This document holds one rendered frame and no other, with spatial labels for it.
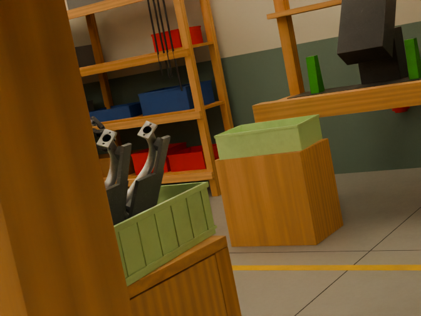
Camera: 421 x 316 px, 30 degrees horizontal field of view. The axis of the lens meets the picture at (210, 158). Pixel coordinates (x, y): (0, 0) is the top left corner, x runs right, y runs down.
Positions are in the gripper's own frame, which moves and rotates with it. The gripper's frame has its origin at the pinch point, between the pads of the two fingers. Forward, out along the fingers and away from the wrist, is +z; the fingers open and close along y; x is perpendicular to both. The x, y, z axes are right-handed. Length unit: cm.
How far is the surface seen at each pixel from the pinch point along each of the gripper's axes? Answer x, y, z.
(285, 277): 238, 62, 4
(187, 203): 23.6, -1.2, 21.1
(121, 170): 6.0, -4.6, 5.5
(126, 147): 2.1, 1.3, 5.5
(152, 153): 18.9, 9.6, 5.1
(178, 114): 399, 241, -191
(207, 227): 36.1, -1.7, 25.6
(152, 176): 19.4, 2.3, 8.5
